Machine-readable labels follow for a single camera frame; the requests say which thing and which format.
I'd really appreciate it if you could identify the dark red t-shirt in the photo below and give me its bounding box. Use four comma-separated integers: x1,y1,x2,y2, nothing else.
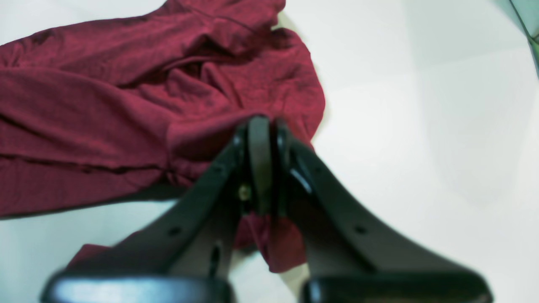
0,0,326,274

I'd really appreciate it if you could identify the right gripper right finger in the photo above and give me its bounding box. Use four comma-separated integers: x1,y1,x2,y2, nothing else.
274,120,493,303

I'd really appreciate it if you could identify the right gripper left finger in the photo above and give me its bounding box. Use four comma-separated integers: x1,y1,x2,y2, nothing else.
41,116,272,303

